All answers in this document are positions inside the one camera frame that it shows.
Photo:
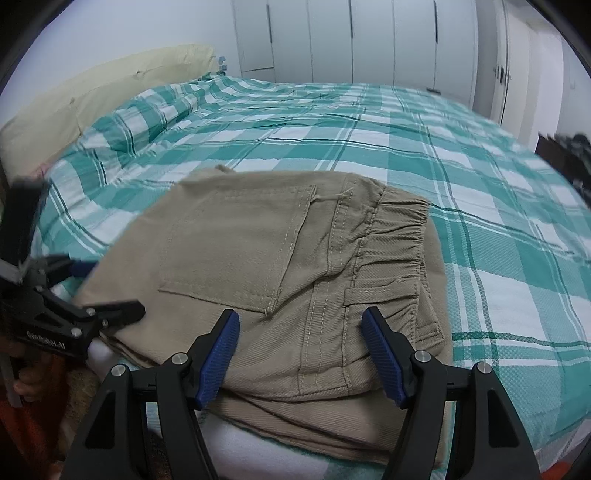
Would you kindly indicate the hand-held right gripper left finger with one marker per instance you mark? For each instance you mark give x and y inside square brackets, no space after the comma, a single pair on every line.
[217,360]

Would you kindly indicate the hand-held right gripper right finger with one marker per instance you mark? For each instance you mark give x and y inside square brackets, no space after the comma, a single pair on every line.
[385,357]

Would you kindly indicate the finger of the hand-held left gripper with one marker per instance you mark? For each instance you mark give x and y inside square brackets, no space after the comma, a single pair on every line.
[76,268]
[115,311]

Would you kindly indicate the beige pants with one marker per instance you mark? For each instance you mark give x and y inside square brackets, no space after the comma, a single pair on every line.
[240,240]

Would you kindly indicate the person's left hand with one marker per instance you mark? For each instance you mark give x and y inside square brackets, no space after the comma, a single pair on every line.
[28,385]

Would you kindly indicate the cream pillow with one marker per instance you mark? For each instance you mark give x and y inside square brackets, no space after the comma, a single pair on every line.
[92,92]

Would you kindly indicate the green white plaid blanket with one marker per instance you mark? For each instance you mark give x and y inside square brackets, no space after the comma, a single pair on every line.
[461,184]

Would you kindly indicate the small grey blue object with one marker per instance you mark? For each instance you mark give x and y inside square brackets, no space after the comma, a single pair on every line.
[222,63]

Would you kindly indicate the dark wooden furniture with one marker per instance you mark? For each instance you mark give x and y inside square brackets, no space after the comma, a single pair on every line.
[547,150]

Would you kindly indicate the dark clothes pile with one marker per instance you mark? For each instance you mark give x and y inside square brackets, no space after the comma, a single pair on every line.
[577,161]

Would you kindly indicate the white wardrobe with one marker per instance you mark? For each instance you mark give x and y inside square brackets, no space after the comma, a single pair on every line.
[360,41]

